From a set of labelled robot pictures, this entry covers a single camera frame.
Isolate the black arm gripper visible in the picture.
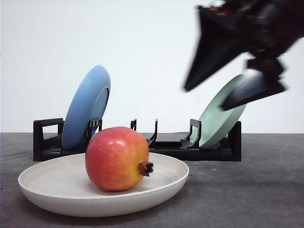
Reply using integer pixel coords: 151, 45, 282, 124
183, 0, 304, 111

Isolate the red pomegranate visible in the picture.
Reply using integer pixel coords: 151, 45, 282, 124
85, 127, 154, 191

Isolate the white plate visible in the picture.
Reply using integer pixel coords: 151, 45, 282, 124
18, 153, 190, 217

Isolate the mint green plate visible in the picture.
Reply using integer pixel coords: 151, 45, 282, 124
190, 74, 247, 149

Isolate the blue plate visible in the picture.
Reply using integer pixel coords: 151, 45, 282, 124
62, 66, 111, 150

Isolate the black dish rack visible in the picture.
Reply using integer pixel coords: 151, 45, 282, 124
33, 118, 242, 162

